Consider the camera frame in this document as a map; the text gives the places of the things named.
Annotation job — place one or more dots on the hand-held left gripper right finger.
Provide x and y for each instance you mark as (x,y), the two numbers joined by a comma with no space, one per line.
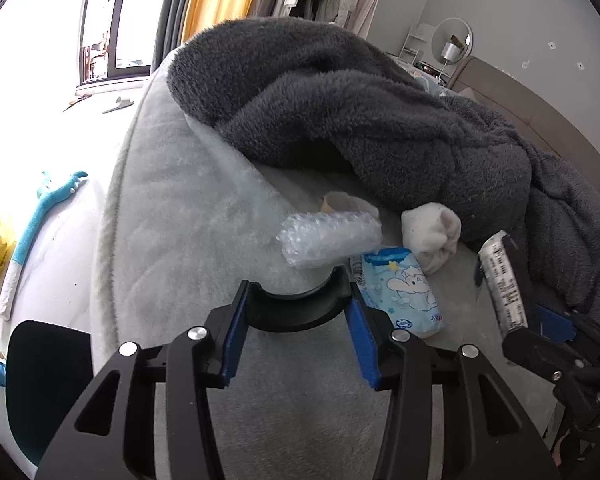
(362,345)

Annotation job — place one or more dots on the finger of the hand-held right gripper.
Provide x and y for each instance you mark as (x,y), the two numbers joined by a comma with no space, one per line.
(555,322)
(550,357)

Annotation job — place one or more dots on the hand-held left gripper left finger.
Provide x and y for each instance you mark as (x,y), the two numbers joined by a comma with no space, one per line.
(232,340)

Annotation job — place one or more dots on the black curved plastic piece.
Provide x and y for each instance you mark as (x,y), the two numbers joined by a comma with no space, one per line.
(300,317)

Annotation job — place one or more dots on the white balled sock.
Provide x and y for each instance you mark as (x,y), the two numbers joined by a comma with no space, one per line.
(427,237)

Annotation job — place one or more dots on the blue tissue packet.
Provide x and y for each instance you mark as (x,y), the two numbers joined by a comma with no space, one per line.
(405,285)

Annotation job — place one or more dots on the small bubble wrap roll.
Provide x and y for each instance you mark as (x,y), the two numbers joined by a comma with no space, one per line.
(330,237)

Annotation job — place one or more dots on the light grey bed mattress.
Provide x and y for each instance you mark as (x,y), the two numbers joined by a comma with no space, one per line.
(180,235)

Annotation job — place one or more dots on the beige bed headboard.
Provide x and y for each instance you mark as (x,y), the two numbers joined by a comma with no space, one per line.
(530,105)

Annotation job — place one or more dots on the blue dinosaur plush toy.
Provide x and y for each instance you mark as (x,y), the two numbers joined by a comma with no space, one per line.
(30,225)

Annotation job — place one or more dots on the dark grey fleece blanket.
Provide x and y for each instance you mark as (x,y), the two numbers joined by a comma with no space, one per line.
(355,110)

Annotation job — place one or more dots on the white slipper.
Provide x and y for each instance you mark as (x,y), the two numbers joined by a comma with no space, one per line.
(120,105)

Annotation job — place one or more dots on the blue patterned duvet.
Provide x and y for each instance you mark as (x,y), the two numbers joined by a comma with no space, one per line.
(432,85)

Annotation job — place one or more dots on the white dresser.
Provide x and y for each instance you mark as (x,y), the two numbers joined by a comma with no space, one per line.
(425,67)

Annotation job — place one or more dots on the silver table lamp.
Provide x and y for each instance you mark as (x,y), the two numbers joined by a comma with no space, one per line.
(449,51)

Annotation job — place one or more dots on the white desktop shelf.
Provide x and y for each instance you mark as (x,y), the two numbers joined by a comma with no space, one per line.
(415,42)

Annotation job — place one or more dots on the round white mirror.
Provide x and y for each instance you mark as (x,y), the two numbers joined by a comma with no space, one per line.
(455,27)

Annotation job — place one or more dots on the beige hanging garment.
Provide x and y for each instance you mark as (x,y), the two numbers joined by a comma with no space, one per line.
(370,10)

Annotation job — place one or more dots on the dark grey curtain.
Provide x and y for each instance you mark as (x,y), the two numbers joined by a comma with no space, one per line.
(172,10)

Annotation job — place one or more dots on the sliding glass door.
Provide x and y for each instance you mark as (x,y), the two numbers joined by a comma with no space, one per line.
(130,10)

